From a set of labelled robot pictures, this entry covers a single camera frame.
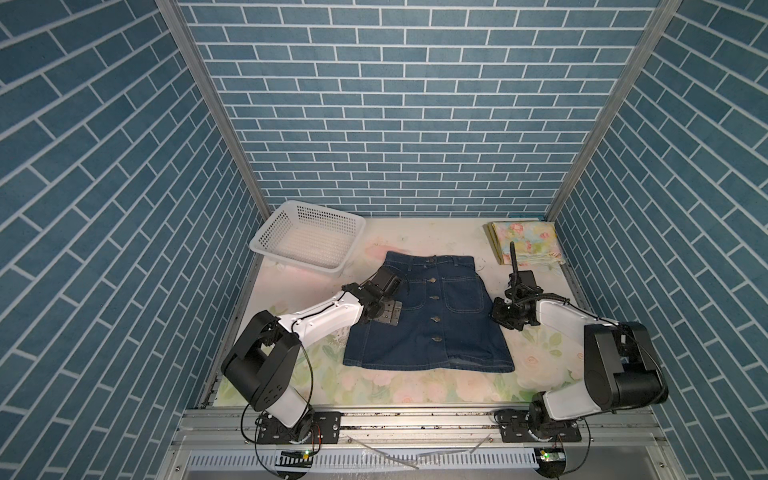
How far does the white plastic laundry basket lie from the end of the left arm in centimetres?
31

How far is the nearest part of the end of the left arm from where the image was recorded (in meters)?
0.64

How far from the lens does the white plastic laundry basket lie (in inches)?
43.1
